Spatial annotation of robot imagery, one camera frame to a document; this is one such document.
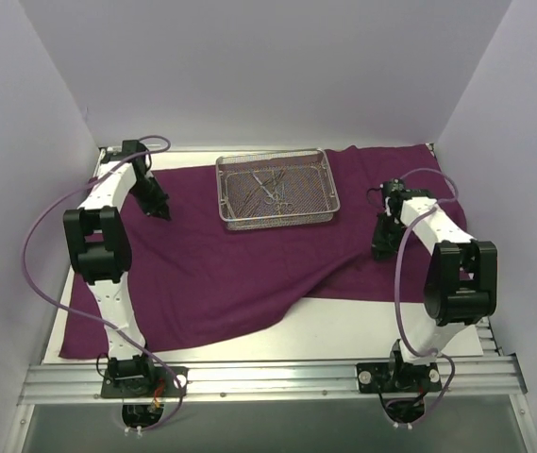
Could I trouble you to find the purple cloth wrap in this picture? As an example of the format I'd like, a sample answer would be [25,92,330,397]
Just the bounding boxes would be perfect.
[58,144,468,360]

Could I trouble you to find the metal mesh instrument tray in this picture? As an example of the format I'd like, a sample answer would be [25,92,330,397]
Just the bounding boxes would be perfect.
[215,149,341,231]

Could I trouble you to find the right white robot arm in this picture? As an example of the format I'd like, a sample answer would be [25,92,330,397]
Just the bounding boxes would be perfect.
[371,178,498,390]

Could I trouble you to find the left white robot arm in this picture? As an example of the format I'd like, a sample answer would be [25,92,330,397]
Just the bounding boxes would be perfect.
[63,137,171,395]

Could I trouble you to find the silver surgical scissors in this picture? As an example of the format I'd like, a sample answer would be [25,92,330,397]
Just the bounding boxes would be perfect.
[251,172,281,206]

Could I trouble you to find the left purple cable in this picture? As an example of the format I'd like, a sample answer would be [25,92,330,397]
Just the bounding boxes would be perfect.
[22,134,189,431]

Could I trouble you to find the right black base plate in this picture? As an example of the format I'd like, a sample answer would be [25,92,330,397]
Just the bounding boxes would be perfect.
[355,361,442,394]

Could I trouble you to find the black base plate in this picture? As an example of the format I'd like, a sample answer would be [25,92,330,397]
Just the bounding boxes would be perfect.
[355,361,442,394]
[100,365,181,399]

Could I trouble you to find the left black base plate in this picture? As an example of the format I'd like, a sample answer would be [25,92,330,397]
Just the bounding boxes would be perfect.
[100,365,181,399]

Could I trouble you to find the aluminium front rail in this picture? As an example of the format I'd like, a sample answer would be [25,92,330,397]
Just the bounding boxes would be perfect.
[18,355,528,405]

